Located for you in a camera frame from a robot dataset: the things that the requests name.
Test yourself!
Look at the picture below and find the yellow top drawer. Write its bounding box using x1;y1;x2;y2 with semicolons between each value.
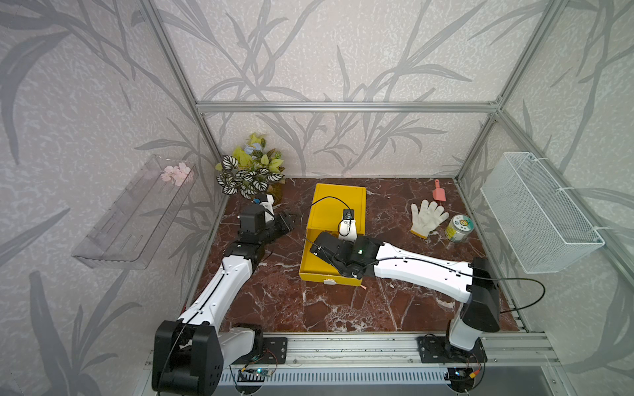
298;228;365;288

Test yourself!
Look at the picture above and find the yellow drawer cabinet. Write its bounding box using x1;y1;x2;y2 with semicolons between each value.
306;183;367;234

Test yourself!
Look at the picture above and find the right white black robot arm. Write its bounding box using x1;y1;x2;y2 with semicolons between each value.
310;231;500;351

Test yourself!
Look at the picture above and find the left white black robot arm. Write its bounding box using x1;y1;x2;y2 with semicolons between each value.
151;204;296;395

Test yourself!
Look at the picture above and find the artificial plant in vase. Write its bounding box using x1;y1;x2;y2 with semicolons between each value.
216;133;285;205

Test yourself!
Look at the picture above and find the white work glove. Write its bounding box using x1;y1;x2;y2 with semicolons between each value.
410;200;449;239

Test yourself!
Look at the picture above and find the pink plastic scoop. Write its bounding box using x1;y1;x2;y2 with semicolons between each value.
433;179;446;202

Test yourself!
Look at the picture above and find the pink artificial flower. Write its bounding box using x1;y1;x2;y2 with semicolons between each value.
160;162;194;186

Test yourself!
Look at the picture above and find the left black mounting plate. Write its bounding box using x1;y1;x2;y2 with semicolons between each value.
234;337;288;366

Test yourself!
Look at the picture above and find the black mounting plate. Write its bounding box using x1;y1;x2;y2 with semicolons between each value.
234;337;288;366
416;334;488;364

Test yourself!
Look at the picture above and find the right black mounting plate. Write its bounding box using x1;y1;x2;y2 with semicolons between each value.
416;334;488;364

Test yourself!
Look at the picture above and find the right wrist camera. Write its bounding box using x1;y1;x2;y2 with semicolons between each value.
338;209;357;242

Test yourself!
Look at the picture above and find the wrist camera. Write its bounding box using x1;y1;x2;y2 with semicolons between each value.
254;193;274;223
338;209;357;242

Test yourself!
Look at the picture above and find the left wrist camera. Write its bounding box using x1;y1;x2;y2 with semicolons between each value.
254;193;274;223

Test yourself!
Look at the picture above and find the clear acrylic wall shelf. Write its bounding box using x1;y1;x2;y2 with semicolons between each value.
71;154;198;270

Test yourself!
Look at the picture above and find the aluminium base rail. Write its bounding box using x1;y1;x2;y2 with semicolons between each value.
143;331;561;370

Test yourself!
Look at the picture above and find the white wire mesh basket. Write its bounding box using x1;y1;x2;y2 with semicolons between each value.
480;152;605;274

